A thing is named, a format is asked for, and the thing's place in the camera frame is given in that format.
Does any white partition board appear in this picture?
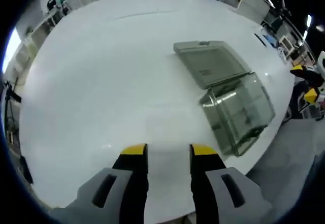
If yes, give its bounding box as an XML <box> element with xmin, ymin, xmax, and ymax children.
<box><xmin>237</xmin><ymin>0</ymin><xmax>270</xmax><ymax>23</ymax></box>

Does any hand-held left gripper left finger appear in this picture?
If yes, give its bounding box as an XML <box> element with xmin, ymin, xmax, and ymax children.
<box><xmin>50</xmin><ymin>143</ymin><xmax>149</xmax><ymax>224</ymax></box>

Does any clear plastic guide fixture box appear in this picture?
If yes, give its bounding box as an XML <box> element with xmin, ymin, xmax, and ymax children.
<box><xmin>173</xmin><ymin>40</ymin><xmax>276</xmax><ymax>157</ymax></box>

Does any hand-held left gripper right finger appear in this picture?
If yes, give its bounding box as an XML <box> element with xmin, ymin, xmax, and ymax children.
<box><xmin>189</xmin><ymin>144</ymin><xmax>274</xmax><ymax>224</ymax></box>

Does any black pen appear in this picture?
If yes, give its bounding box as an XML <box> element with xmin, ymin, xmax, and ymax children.
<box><xmin>254</xmin><ymin>33</ymin><xmax>267</xmax><ymax>47</ymax></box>

